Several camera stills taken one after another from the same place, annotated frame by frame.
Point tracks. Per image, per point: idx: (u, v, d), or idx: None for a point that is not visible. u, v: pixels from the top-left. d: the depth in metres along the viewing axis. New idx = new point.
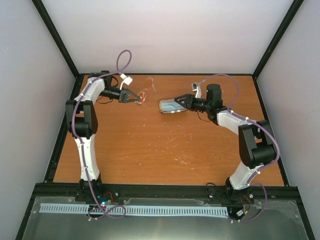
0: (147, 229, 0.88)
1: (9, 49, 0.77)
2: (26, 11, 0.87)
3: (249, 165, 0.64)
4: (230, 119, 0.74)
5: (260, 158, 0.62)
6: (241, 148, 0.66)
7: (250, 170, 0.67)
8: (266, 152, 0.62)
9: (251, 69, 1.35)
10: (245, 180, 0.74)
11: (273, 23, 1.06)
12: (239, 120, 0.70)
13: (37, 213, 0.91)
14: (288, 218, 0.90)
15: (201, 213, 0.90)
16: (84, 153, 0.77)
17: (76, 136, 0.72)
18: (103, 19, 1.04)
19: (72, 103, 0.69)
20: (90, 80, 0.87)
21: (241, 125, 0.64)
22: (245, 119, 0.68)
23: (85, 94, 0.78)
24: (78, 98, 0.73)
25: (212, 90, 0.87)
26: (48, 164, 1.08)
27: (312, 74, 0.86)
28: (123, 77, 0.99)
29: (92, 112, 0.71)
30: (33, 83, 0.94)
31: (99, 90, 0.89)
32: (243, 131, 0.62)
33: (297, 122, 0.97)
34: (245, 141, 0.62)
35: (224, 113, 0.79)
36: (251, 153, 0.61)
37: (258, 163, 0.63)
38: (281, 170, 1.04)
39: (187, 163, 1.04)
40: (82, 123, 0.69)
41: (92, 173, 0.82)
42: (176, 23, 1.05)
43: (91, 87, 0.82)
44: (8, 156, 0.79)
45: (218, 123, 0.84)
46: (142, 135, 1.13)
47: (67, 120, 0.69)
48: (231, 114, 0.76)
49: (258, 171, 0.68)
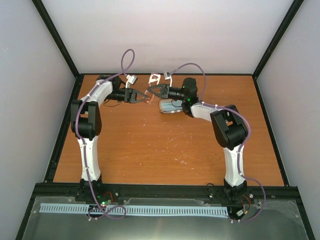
0: (147, 230, 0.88)
1: (9, 49, 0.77)
2: (26, 11, 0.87)
3: (227, 146, 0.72)
4: (203, 109, 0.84)
5: (235, 138, 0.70)
6: (217, 133, 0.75)
7: (232, 152, 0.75)
8: (238, 132, 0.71)
9: (251, 69, 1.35)
10: (236, 168, 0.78)
11: (273, 23, 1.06)
12: (210, 109, 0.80)
13: (37, 213, 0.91)
14: (288, 218, 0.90)
15: (202, 213, 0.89)
16: (86, 153, 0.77)
17: (79, 136, 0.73)
18: (104, 19, 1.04)
19: (77, 103, 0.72)
20: (98, 81, 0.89)
21: (213, 112, 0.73)
22: (215, 107, 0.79)
23: (92, 95, 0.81)
24: (85, 99, 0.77)
25: (188, 88, 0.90)
26: (48, 164, 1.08)
27: (312, 75, 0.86)
28: (127, 76, 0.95)
29: (96, 112, 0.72)
30: (33, 82, 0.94)
31: (107, 91, 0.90)
32: (214, 116, 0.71)
33: (297, 122, 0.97)
34: (218, 125, 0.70)
35: (196, 104, 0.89)
36: (226, 135, 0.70)
37: (234, 143, 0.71)
38: (281, 170, 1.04)
39: (187, 163, 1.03)
40: (85, 124, 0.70)
41: (93, 175, 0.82)
42: (176, 23, 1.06)
43: (99, 89, 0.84)
44: (9, 156, 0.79)
45: (194, 115, 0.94)
46: (142, 135, 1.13)
47: (71, 120, 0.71)
48: (203, 104, 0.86)
49: (240, 152, 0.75)
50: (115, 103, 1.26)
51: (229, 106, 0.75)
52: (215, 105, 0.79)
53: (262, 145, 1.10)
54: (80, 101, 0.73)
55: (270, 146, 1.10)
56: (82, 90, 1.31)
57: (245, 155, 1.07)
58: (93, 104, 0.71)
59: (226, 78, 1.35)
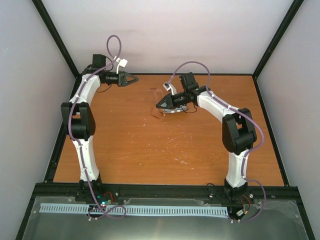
0: (147, 230, 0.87)
1: (9, 49, 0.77)
2: (26, 10, 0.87)
3: (234, 151, 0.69)
4: (213, 104, 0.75)
5: (243, 144, 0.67)
6: (225, 136, 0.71)
7: (238, 157, 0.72)
8: (247, 137, 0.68)
9: (251, 69, 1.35)
10: (239, 171, 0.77)
11: (273, 23, 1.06)
12: (222, 108, 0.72)
13: (37, 213, 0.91)
14: (288, 218, 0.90)
15: (201, 213, 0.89)
16: (83, 154, 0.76)
17: (74, 137, 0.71)
18: (104, 19, 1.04)
19: (68, 105, 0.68)
20: (84, 77, 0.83)
21: (225, 116, 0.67)
22: (228, 108, 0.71)
23: (80, 95, 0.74)
24: (74, 100, 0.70)
25: (184, 76, 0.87)
26: (48, 164, 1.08)
27: (312, 75, 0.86)
28: (117, 59, 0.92)
29: (88, 113, 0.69)
30: (33, 82, 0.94)
31: (94, 87, 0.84)
32: (227, 121, 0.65)
33: (297, 122, 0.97)
34: (230, 131, 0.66)
35: (205, 96, 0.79)
36: (235, 141, 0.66)
37: (241, 148, 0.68)
38: (281, 170, 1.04)
39: (187, 163, 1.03)
40: (79, 125, 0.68)
41: (91, 175, 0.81)
42: (176, 22, 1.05)
43: (86, 86, 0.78)
44: (9, 155, 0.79)
45: (198, 104, 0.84)
46: (142, 135, 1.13)
47: (65, 122, 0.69)
48: (212, 98, 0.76)
49: (246, 157, 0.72)
50: (115, 103, 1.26)
51: (243, 109, 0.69)
52: (229, 106, 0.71)
53: (262, 144, 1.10)
54: (70, 102, 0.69)
55: (270, 146, 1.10)
56: None
57: None
58: (84, 105, 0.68)
59: (226, 78, 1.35)
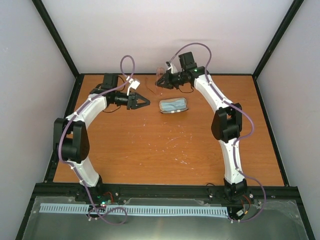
0: (147, 230, 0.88)
1: (8, 49, 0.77)
2: (26, 11, 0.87)
3: (222, 139, 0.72)
4: (208, 92, 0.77)
5: (231, 133, 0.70)
6: (214, 126, 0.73)
7: (227, 146, 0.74)
8: (234, 127, 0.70)
9: (251, 69, 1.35)
10: (233, 163, 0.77)
11: (273, 23, 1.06)
12: (217, 99, 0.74)
13: (37, 213, 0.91)
14: (288, 218, 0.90)
15: (201, 213, 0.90)
16: (78, 172, 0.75)
17: (64, 159, 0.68)
18: (104, 19, 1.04)
19: (62, 123, 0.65)
20: (91, 96, 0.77)
21: (218, 110, 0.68)
22: (223, 100, 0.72)
23: (80, 112, 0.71)
24: (71, 117, 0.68)
25: (184, 57, 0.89)
26: (48, 164, 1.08)
27: (312, 74, 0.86)
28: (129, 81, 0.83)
29: (82, 134, 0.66)
30: (33, 83, 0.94)
31: (99, 108, 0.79)
32: (219, 115, 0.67)
33: (298, 122, 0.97)
34: (220, 123, 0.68)
35: (202, 81, 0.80)
36: (224, 131, 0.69)
37: (228, 137, 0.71)
38: (282, 170, 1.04)
39: (187, 163, 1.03)
40: (69, 146, 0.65)
41: (89, 183, 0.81)
42: (177, 22, 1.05)
43: (89, 106, 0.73)
44: (8, 156, 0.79)
45: (194, 86, 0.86)
46: (142, 135, 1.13)
47: (54, 141, 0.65)
48: (209, 85, 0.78)
49: (235, 145, 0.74)
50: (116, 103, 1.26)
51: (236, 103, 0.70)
52: (224, 98, 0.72)
53: (262, 144, 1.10)
54: (66, 120, 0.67)
55: (270, 146, 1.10)
56: (81, 90, 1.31)
57: (245, 155, 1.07)
58: (80, 125, 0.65)
59: (226, 78, 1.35)
